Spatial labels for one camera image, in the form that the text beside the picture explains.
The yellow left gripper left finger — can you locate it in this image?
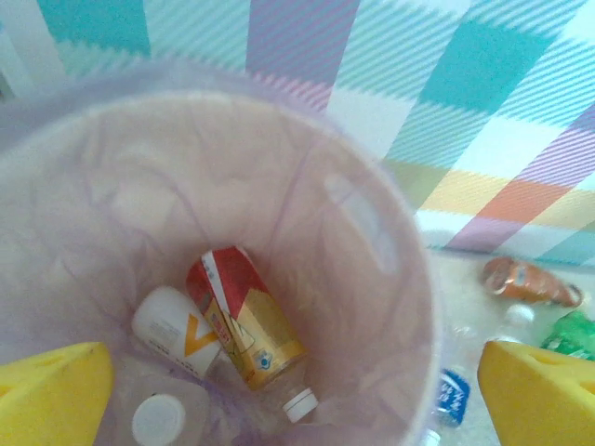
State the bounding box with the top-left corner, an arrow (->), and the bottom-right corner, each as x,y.
0,341 -> 116,446

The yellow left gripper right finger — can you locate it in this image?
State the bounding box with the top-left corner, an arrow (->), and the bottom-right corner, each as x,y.
477,339 -> 595,446

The green plastic soda bottle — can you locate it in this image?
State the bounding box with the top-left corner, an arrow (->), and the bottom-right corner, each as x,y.
540,309 -> 595,362

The small bottle white cap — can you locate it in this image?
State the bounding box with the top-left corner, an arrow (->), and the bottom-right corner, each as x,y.
492,302 -> 537,346

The clear bottle blue label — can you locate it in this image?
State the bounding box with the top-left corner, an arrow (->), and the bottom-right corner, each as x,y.
422,364 -> 472,446

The clear bottle wide white cap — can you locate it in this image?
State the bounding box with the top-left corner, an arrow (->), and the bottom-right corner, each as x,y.
110,371 -> 211,446

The orange brown coffee bottle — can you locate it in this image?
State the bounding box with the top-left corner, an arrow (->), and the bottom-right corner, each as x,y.
480,256 -> 585,308

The white bottle orange V label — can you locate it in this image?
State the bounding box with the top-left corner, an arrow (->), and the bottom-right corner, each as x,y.
129,284 -> 223,381

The bottle red gold label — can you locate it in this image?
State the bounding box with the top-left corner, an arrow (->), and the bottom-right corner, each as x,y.
184,244 -> 321,425

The white ribbed waste bin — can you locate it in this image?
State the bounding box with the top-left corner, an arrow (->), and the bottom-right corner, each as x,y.
0,59 -> 443,446

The purple translucent bin liner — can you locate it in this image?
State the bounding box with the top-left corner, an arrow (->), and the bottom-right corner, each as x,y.
0,59 -> 443,446

